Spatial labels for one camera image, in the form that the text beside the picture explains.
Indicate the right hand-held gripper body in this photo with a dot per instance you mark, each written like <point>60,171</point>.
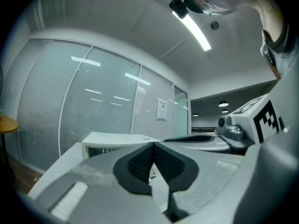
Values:
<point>243,125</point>

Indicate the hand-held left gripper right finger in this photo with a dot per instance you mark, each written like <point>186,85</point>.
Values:
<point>172,164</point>

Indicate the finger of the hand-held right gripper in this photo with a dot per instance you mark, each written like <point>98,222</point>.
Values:
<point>191,138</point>

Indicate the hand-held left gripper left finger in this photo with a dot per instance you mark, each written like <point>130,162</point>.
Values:
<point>133,169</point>

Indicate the white toaster oven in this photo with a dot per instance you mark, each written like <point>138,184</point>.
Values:
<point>112,137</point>

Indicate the white paper notice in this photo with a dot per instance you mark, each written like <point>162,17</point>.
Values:
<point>161,108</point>

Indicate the person's grey shirt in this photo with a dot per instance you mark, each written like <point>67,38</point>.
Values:
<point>287,55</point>

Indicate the round ceiling fixture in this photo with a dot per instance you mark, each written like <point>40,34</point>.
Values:
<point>214,25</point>

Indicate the long ceiling light strip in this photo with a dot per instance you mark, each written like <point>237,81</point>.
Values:
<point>194,29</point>

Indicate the round wooden side table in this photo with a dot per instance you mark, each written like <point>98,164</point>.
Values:
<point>8,125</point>

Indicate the black head camera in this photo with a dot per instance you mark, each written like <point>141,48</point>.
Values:
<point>178,7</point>

